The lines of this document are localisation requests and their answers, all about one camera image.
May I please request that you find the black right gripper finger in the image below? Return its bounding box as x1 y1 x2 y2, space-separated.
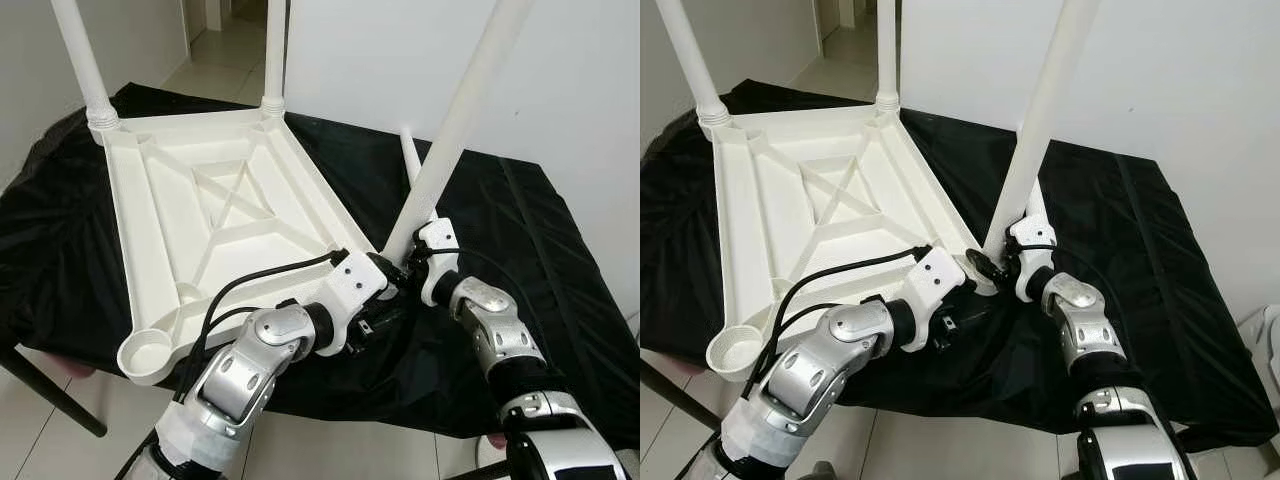
963 250 1009 291
372 253 409 297

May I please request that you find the white plastic children table top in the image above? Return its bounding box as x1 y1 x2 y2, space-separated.
88 100 406 388
705 100 1001 383

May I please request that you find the black table cloth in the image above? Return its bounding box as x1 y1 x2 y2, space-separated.
640 78 1280 453
0 82 641 451

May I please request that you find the pink table with black legs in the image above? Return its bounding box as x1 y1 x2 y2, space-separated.
640 355 723 431
0 345 511 451

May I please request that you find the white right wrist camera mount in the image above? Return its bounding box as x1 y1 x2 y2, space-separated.
415 218 463 306
1008 215 1058 303

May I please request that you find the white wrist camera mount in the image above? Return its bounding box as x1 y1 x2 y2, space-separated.
415 218 463 306
900 247 969 353
320 250 391 356
1008 215 1058 303

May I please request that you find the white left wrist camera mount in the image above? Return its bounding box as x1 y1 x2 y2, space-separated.
320 250 391 356
900 247 969 353

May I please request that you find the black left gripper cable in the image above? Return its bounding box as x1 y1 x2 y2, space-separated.
775 303 851 381
185 303 263 391

